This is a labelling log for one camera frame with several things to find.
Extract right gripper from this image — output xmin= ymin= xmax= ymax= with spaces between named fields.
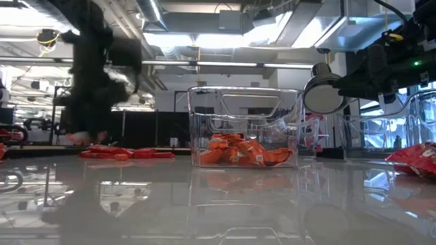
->
xmin=338 ymin=33 xmax=436 ymax=103

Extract black ceiling device yellow wires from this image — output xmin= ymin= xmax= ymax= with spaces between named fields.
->
xmin=36 ymin=29 xmax=61 ymax=57

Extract silver ventilation duct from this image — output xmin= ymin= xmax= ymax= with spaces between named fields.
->
xmin=136 ymin=0 xmax=168 ymax=31

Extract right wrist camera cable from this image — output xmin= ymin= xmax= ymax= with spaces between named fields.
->
xmin=373 ymin=0 xmax=408 ymax=27

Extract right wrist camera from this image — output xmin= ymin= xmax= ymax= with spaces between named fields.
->
xmin=369 ymin=0 xmax=436 ymax=47

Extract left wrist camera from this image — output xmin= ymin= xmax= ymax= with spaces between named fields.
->
xmin=108 ymin=36 xmax=143 ymax=95

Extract red chair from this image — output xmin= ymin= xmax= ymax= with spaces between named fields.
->
xmin=304 ymin=112 xmax=328 ymax=153

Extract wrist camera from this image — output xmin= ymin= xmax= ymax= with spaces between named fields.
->
xmin=369 ymin=0 xmax=436 ymax=47
xmin=108 ymin=36 xmax=143 ymax=95

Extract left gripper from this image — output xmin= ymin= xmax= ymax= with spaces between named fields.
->
xmin=54 ymin=33 xmax=130 ymax=137

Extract red Skittles bag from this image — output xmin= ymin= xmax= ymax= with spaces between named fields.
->
xmin=384 ymin=141 xmax=436 ymax=174
xmin=394 ymin=165 xmax=436 ymax=180

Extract clear plastic bin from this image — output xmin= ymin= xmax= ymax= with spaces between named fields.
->
xmin=337 ymin=88 xmax=436 ymax=161
xmin=298 ymin=115 xmax=322 ymax=158
xmin=187 ymin=86 xmax=305 ymax=169

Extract black partition panels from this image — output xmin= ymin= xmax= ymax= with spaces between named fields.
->
xmin=108 ymin=109 xmax=191 ymax=149

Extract linear ceiling light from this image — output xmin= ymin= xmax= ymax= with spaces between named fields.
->
xmin=0 ymin=57 xmax=315 ymax=69

